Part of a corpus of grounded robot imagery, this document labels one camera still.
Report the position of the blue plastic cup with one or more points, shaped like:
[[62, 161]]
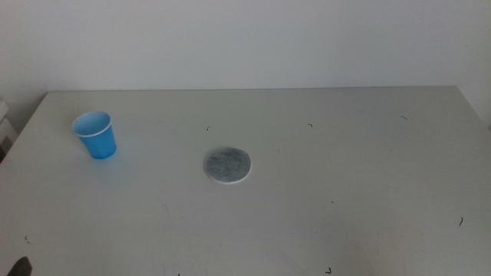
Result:
[[100, 143]]

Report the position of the black left Piper robot arm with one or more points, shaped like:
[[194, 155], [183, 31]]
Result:
[[21, 268]]

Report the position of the grey round cup mat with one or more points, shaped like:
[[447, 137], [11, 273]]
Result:
[[227, 165]]

